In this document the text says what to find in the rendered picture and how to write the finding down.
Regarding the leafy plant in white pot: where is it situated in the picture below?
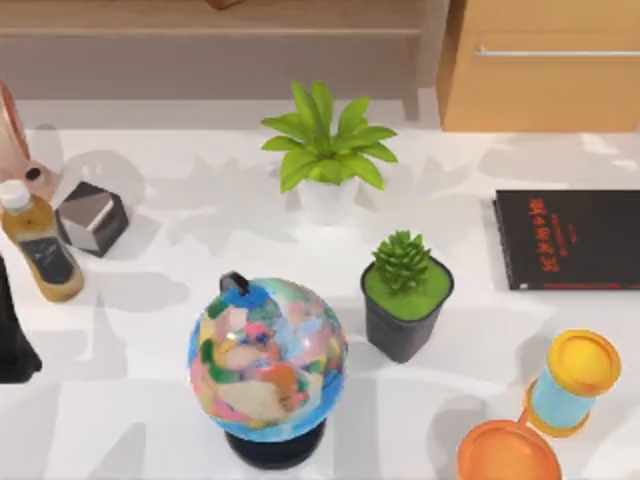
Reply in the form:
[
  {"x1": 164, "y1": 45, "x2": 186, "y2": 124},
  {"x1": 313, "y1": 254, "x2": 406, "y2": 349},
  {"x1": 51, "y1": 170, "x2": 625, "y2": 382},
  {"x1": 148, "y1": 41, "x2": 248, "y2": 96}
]
[{"x1": 259, "y1": 79, "x2": 400, "y2": 225}]

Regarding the succulent plant in black pot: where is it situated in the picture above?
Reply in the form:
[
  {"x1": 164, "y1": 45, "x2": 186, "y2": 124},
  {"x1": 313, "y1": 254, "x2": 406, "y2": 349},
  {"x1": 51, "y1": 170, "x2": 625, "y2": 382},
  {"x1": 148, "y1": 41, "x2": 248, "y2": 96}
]
[{"x1": 360, "y1": 229, "x2": 455, "y2": 364}]

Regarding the colourful globe on black stand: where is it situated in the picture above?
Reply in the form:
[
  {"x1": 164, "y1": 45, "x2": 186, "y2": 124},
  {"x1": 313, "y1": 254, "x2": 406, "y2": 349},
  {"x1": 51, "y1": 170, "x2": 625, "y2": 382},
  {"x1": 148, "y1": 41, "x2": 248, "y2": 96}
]
[{"x1": 188, "y1": 271, "x2": 349, "y2": 470}]

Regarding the open wooden shelf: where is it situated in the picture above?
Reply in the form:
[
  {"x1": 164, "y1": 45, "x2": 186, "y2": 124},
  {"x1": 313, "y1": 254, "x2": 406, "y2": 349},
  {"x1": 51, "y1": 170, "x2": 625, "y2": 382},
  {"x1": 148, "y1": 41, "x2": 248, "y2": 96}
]
[{"x1": 0, "y1": 0, "x2": 451, "y2": 121}]

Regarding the dark metal cube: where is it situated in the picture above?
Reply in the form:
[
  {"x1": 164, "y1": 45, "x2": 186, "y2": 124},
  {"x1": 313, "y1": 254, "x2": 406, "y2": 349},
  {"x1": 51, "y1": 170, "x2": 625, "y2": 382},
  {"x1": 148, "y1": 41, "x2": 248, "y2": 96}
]
[{"x1": 54, "y1": 181, "x2": 130, "y2": 259}]

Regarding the black book with red print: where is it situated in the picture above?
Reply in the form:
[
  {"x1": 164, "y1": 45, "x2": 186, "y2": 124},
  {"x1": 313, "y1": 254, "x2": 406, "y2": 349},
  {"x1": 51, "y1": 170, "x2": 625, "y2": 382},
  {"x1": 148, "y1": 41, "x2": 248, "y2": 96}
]
[{"x1": 492, "y1": 189, "x2": 640, "y2": 292}]

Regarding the amber bottle with white cap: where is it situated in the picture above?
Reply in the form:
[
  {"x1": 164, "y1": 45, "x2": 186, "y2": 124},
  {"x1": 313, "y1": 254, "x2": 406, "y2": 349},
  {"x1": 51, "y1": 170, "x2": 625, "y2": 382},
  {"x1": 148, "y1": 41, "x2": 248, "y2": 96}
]
[{"x1": 0, "y1": 180, "x2": 85, "y2": 304}]

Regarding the wooden cupboard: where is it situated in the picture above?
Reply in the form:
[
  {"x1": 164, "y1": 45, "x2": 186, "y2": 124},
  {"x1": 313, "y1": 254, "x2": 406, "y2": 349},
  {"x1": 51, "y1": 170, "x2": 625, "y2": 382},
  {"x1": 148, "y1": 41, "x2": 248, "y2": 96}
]
[{"x1": 435, "y1": 0, "x2": 640, "y2": 134}]

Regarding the blue can with yellow lid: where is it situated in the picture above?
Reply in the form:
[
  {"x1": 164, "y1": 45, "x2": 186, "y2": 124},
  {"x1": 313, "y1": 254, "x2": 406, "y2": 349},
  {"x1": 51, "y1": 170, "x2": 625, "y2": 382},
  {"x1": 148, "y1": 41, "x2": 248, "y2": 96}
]
[{"x1": 523, "y1": 328, "x2": 623, "y2": 438}]

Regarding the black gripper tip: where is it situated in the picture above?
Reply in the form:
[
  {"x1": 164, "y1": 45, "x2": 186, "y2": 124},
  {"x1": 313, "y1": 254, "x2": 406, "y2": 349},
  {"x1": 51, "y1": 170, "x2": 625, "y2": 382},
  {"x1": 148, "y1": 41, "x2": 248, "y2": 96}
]
[{"x1": 0, "y1": 257, "x2": 43, "y2": 385}]

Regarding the long metal handle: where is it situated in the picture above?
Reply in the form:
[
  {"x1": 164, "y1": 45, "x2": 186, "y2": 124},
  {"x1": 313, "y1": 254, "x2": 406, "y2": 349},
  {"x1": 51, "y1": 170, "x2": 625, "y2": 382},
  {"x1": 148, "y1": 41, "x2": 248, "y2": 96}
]
[{"x1": 473, "y1": 45, "x2": 640, "y2": 58}]

